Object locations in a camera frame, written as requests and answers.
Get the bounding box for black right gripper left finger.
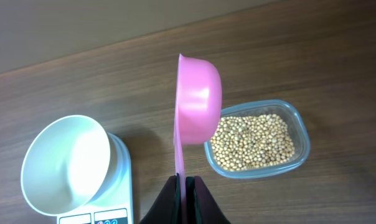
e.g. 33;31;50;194
139;174;181;224

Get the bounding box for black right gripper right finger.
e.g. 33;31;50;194
186;176;231;224

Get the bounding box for pink measuring scoop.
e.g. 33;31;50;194
173;54;222;223

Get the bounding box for white digital kitchen scale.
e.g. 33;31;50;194
57;133;134;224

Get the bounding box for white bowl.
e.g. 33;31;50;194
21;115;117;216

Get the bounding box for soybeans in container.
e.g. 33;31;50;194
210;114;294;172

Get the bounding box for clear plastic container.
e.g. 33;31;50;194
204;100;311;179

